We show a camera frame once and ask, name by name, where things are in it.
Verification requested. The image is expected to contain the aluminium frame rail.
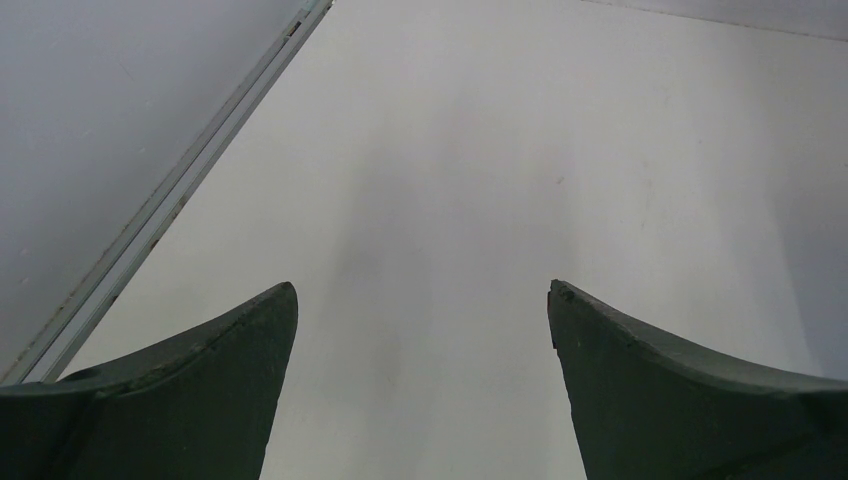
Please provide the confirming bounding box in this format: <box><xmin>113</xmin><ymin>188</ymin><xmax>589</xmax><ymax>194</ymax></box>
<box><xmin>1</xmin><ymin>1</ymin><xmax>330</xmax><ymax>385</ymax></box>

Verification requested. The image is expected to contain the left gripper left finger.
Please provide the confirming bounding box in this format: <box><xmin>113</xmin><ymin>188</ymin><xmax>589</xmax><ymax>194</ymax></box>
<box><xmin>1</xmin><ymin>282</ymin><xmax>298</xmax><ymax>479</ymax></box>

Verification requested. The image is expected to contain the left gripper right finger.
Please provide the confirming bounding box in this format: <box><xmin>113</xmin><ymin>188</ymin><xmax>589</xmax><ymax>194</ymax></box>
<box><xmin>547</xmin><ymin>280</ymin><xmax>847</xmax><ymax>479</ymax></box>

